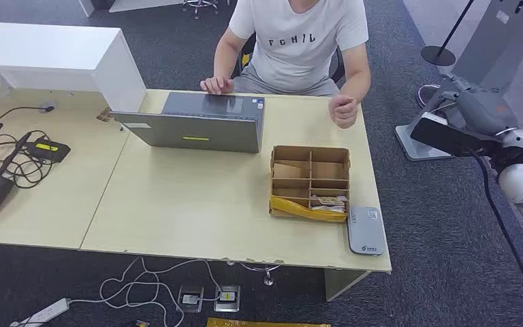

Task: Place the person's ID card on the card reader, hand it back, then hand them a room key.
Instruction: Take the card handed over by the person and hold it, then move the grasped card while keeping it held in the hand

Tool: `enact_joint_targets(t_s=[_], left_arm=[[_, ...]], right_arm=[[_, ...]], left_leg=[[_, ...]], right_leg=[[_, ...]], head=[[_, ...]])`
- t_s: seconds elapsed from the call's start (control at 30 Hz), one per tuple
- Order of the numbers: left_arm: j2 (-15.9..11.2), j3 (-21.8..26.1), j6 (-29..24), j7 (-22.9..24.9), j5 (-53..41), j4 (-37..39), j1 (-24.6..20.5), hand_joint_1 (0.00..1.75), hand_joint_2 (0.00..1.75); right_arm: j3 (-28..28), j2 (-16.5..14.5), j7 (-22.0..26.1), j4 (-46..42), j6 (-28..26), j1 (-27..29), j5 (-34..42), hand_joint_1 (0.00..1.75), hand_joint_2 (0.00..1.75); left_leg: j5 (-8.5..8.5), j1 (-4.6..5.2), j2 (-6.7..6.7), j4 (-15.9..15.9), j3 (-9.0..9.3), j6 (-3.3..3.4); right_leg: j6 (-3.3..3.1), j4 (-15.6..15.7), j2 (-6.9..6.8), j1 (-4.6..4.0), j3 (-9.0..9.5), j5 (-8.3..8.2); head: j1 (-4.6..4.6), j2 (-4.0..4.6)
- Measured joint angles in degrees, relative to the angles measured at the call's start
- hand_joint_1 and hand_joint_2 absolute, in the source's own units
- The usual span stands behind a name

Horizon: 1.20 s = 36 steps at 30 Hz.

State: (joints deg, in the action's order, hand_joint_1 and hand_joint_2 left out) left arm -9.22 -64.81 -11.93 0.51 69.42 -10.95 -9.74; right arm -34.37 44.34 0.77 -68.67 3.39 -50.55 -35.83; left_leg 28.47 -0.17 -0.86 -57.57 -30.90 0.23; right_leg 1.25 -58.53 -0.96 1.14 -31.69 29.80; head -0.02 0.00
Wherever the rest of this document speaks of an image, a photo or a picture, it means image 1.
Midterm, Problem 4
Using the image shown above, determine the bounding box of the person's left hand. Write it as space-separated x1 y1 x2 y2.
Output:
328 93 361 130

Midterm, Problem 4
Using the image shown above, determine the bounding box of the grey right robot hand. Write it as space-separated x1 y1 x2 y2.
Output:
427 74 520 137

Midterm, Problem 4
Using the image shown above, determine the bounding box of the person's right hand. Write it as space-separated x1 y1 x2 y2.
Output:
200 75 236 96

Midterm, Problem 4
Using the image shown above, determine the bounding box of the person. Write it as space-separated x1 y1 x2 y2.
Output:
200 0 372 130

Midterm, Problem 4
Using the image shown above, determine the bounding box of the grey card reader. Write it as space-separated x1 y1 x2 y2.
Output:
346 206 386 257

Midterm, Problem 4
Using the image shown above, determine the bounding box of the black office chair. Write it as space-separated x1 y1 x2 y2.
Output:
232 32 347 85

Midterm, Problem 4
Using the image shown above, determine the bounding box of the grey laptop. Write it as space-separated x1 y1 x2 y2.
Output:
109 91 266 155

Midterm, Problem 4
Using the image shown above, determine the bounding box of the grey kiosk stand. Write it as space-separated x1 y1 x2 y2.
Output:
394 0 523 162

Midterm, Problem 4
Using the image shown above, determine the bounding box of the dark oval object pale rim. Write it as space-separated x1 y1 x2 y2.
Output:
417 84 443 109

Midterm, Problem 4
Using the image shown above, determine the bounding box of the black stanchion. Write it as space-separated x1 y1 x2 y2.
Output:
420 0 475 67

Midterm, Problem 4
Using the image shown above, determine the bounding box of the cardboard divider box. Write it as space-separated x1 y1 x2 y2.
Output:
268 144 351 223

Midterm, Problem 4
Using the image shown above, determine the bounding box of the chrome stool base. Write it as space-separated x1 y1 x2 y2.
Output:
181 0 221 20

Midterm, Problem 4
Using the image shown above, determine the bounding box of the white board panel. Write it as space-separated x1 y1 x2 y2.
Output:
108 0 186 14

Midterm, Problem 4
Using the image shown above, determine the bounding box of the desk leg panel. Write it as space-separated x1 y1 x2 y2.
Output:
323 269 370 302

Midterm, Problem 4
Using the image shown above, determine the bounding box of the chrome under-desk hook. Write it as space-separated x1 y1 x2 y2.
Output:
225 260 283 287

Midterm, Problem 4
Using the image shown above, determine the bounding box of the white counter cabinet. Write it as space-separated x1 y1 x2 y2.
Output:
0 21 147 114

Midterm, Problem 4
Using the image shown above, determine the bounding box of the black adapter yellow label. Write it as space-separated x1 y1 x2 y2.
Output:
25 140 72 164

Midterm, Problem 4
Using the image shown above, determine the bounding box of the floor socket with yellow label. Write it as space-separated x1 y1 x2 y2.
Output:
212 284 241 313

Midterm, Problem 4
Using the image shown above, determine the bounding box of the floor socket with white plug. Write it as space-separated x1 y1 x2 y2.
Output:
178 285 204 313

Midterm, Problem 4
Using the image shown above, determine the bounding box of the yellow floor tape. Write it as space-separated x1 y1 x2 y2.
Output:
206 317 332 327

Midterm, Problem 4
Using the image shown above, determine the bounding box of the white power strip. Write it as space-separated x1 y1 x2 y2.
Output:
10 298 72 327

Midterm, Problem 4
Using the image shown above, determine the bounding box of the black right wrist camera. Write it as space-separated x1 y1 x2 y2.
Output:
410 112 501 158

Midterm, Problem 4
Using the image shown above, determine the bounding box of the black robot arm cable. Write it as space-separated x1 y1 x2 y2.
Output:
469 151 523 327

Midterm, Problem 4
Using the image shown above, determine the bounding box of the white power cable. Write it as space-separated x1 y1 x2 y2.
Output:
67 257 224 327

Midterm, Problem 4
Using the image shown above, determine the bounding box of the thin black cable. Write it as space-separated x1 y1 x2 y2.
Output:
0 106 56 130

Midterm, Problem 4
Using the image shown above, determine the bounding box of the coiled black cable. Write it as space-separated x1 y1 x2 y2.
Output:
0 129 56 189

